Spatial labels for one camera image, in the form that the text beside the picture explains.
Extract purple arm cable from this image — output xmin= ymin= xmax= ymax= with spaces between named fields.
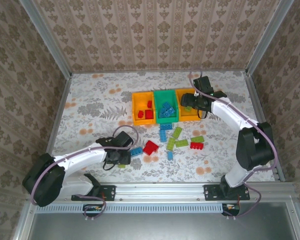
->
xmin=29 ymin=124 xmax=140 ymax=222
xmin=188 ymin=70 xmax=278 ymax=221

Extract orange plastic bin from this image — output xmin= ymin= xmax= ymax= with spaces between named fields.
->
xmin=175 ymin=87 xmax=203 ymax=123
xmin=131 ymin=91 xmax=158 ymax=127

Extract green plastic bin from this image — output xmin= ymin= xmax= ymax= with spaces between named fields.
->
xmin=153 ymin=89 xmax=180 ymax=125

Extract grey metal sheet panel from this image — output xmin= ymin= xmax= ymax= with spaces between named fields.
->
xmin=13 ymin=201 xmax=300 ymax=240

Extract aluminium table side rail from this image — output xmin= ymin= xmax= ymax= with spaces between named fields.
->
xmin=45 ymin=74 xmax=73 ymax=156
xmin=242 ymin=70 xmax=286 ymax=183

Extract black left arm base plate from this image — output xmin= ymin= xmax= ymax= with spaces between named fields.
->
xmin=71 ymin=184 xmax=116 ymax=202

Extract aluminium frame post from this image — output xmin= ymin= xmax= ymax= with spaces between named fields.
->
xmin=19 ymin=0 xmax=74 ymax=77
xmin=244 ymin=0 xmax=295 ymax=76

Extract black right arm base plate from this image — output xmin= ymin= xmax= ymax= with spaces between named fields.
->
xmin=203 ymin=184 xmax=251 ymax=202

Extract small circuit board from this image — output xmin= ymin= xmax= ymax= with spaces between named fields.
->
xmin=83 ymin=203 xmax=104 ymax=216
xmin=222 ymin=202 xmax=241 ymax=216

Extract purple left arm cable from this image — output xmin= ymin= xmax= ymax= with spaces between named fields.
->
xmin=29 ymin=124 xmax=140 ymax=222

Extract white slotted cable duct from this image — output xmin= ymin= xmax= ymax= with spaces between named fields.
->
xmin=35 ymin=202 xmax=227 ymax=215

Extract aluminium mounting rail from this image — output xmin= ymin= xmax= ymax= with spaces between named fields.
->
xmin=26 ymin=181 xmax=297 ymax=201

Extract floral tablecloth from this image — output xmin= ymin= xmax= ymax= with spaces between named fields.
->
xmin=51 ymin=71 xmax=277 ymax=184

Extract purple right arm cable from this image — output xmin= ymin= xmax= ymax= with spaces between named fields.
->
xmin=188 ymin=70 xmax=278 ymax=221

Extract long red lego brick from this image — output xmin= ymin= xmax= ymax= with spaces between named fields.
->
xmin=189 ymin=141 xmax=206 ymax=151

